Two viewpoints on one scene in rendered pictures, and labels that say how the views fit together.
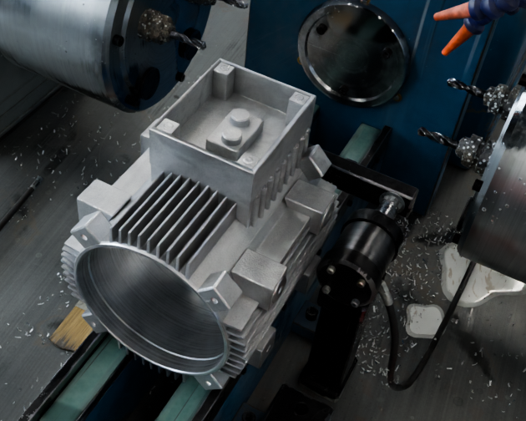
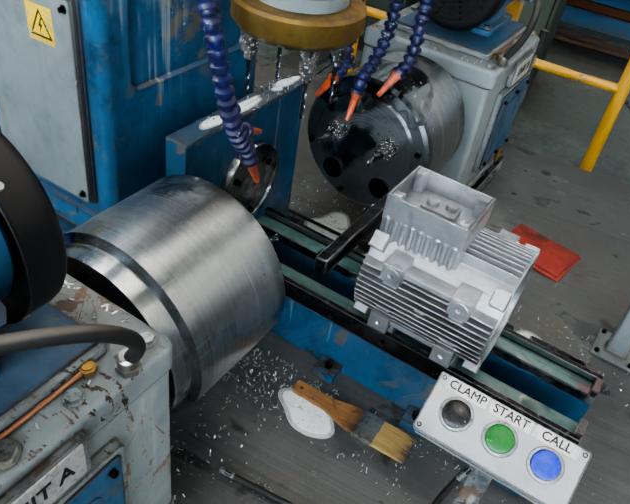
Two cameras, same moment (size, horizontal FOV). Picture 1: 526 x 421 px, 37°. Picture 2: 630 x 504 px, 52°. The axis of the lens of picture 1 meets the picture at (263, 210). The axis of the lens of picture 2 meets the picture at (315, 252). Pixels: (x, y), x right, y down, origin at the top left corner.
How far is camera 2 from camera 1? 101 cm
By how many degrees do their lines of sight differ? 60
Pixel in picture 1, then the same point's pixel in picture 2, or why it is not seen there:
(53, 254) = (312, 462)
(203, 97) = (408, 216)
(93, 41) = (279, 290)
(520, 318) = not seen: hidden behind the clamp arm
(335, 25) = (241, 173)
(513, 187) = (433, 139)
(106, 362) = (484, 378)
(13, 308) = (371, 490)
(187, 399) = (501, 342)
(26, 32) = (234, 347)
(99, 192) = (464, 295)
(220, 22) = not seen: outside the picture
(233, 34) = not seen: hidden behind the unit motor
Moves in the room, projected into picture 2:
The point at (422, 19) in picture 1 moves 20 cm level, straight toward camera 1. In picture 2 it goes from (277, 125) to (390, 162)
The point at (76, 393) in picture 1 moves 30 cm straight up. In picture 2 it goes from (510, 395) to (597, 229)
